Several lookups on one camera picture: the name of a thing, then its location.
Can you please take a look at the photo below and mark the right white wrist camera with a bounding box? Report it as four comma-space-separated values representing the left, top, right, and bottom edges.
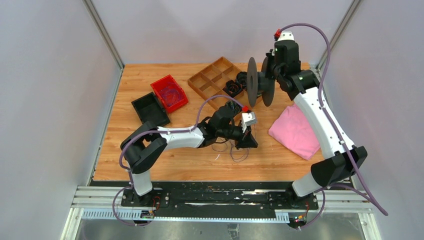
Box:
276, 31, 295, 42

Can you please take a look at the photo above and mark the aluminium frame rail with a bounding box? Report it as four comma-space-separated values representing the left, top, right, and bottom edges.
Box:
82, 0, 125, 71

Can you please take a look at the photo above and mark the blue thin cable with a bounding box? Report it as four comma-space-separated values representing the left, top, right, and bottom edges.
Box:
211, 139, 251, 164

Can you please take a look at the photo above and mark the wooden compartment tray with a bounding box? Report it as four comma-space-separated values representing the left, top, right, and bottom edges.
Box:
187, 56, 252, 110

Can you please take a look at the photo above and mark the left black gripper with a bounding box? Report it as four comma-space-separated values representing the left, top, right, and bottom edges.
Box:
217, 123, 259, 151

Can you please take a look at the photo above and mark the black cable spool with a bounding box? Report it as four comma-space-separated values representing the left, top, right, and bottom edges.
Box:
246, 57, 275, 108

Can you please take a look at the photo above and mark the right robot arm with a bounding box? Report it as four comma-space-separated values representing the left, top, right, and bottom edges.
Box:
262, 39, 368, 209

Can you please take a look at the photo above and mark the red plastic bin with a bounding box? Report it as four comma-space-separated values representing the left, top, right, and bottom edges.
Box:
150, 74, 189, 114

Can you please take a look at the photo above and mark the pink cloth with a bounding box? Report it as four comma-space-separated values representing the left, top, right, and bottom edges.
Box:
268, 104, 320, 160

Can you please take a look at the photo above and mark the blue cable in red bin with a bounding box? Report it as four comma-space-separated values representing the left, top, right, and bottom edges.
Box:
160, 84, 183, 107

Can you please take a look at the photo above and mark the rolled tie brown pattern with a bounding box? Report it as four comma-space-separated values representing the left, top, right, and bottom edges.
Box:
223, 80, 243, 98

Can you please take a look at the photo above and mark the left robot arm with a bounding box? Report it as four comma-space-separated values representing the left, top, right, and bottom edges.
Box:
119, 106, 258, 207

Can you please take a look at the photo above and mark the black plastic bin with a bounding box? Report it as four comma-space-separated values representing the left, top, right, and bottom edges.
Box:
131, 92, 171, 127

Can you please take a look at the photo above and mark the rolled black tie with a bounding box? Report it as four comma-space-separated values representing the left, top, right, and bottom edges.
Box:
235, 71, 247, 89

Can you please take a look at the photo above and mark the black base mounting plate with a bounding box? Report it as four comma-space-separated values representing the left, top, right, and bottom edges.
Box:
118, 181, 319, 219

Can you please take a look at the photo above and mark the rolled green floral tie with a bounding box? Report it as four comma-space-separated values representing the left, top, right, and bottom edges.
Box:
225, 100, 242, 116

